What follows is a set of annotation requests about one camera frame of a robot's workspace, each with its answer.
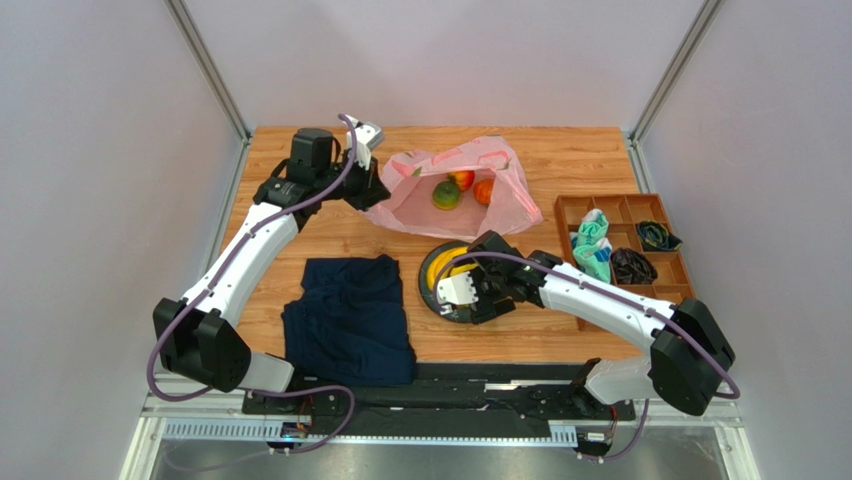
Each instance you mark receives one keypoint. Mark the orange fake fruit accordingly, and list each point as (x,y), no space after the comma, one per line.
(483,190)

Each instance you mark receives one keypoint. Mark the navy blue cloth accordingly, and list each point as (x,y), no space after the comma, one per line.
(350,325)

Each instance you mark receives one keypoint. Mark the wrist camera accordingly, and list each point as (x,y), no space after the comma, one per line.
(363,138)
(456,291)

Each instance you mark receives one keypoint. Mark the black rolled sock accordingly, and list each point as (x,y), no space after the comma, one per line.
(631,267)

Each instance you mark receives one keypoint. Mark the teal white sock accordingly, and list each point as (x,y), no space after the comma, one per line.
(590,246)

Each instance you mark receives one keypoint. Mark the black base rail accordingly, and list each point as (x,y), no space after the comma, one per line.
(454,401)

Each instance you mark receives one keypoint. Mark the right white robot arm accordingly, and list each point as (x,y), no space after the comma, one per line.
(684,356)

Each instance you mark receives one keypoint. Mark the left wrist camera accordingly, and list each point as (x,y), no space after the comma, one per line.
(363,138)

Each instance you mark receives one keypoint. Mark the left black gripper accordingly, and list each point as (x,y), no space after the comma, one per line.
(372,192)

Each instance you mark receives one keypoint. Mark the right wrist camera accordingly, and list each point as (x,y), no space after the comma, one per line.
(456,291)

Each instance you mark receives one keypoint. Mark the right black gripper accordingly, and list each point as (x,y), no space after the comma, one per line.
(485,277)

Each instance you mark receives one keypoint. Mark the pink plastic bag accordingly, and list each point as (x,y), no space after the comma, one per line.
(412,175)

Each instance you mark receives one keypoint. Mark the dark blue-grey ceramic plate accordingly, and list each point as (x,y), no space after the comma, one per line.
(460,314)

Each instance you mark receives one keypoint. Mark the dark green rolled sock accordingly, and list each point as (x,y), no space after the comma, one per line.
(656,237)

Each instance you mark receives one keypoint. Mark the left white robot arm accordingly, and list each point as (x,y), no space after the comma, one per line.
(197,335)

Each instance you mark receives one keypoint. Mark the green fake mango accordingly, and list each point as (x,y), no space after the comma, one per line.
(446,195)

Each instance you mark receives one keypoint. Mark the red yellow fake apple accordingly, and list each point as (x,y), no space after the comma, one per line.
(464,179)

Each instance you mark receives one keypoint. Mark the brown wooden compartment tray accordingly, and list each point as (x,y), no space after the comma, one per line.
(624,212)

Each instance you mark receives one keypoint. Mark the yellow banana bunch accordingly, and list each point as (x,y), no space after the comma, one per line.
(442,256)

